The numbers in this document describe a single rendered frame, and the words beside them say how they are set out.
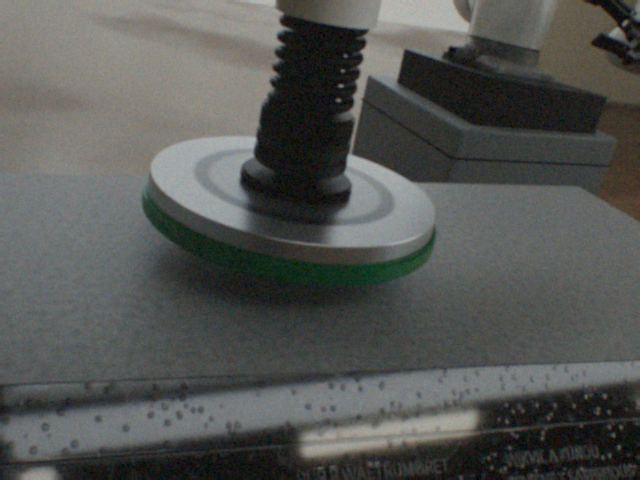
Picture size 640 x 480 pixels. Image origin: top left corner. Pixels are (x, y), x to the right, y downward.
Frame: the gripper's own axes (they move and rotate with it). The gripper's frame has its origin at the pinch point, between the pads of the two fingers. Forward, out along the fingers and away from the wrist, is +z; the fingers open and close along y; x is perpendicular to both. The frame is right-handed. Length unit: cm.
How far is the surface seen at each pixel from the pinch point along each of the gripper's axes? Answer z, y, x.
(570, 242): 55, -74, 22
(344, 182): 83, -76, 25
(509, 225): 60, -71, 19
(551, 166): 2.2, -25.8, -17.9
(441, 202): 64, -67, 15
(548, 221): 54, -70, 19
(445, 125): 27.2, -21.6, -19.1
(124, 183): 95, -69, 10
